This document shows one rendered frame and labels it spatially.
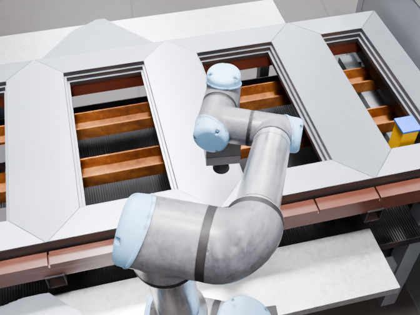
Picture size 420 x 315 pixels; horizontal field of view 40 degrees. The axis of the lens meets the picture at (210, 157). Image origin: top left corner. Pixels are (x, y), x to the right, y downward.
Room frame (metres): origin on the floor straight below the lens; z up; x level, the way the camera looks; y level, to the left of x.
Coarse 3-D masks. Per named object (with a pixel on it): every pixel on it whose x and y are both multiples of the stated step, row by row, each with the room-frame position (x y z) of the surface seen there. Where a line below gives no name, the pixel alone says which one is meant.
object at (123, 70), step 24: (240, 48) 1.61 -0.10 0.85; (264, 48) 1.63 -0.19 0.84; (72, 72) 1.47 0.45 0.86; (96, 72) 1.49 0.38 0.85; (120, 72) 1.50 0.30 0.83; (144, 72) 1.49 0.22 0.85; (384, 72) 1.51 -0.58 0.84; (0, 96) 1.40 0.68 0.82; (288, 96) 1.41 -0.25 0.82; (408, 96) 1.37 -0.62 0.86; (72, 120) 1.28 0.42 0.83; (72, 144) 1.16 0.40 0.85; (312, 144) 1.19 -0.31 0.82; (168, 168) 1.09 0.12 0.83; (240, 168) 1.09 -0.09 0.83; (312, 192) 0.99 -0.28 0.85; (336, 192) 1.00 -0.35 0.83; (72, 240) 0.83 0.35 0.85; (96, 240) 0.84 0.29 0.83
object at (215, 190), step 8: (208, 184) 1.00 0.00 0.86; (216, 184) 1.00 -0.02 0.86; (224, 184) 1.00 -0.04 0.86; (232, 184) 1.00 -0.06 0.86; (192, 192) 0.97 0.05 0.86; (200, 192) 0.97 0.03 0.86; (208, 192) 0.97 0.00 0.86; (216, 192) 0.97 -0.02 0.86; (224, 192) 0.97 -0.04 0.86; (208, 200) 0.95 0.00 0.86
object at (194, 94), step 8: (176, 88) 1.39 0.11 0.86; (184, 88) 1.39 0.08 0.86; (192, 88) 1.39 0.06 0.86; (200, 88) 1.39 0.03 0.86; (160, 96) 1.35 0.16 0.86; (168, 96) 1.35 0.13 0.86; (176, 96) 1.35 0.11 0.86; (184, 96) 1.35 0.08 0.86; (192, 96) 1.35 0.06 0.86; (200, 96) 1.36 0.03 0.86; (160, 104) 1.32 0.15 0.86; (168, 104) 1.32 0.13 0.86; (176, 104) 1.32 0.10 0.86
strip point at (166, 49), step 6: (162, 42) 1.63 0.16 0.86; (168, 42) 1.63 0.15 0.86; (156, 48) 1.60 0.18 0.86; (162, 48) 1.60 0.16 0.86; (168, 48) 1.60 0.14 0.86; (174, 48) 1.60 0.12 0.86; (180, 48) 1.60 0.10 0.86; (150, 54) 1.56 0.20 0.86; (156, 54) 1.56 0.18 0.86; (162, 54) 1.56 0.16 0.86; (168, 54) 1.56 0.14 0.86; (174, 54) 1.56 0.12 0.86; (180, 54) 1.56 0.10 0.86
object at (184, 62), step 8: (176, 56) 1.55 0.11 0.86; (184, 56) 1.55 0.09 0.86; (192, 56) 1.55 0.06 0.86; (152, 64) 1.51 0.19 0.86; (160, 64) 1.51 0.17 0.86; (168, 64) 1.51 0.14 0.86; (176, 64) 1.51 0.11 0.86; (184, 64) 1.51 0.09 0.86; (192, 64) 1.51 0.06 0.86; (200, 64) 1.51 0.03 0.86; (152, 72) 1.47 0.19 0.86; (160, 72) 1.47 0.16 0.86
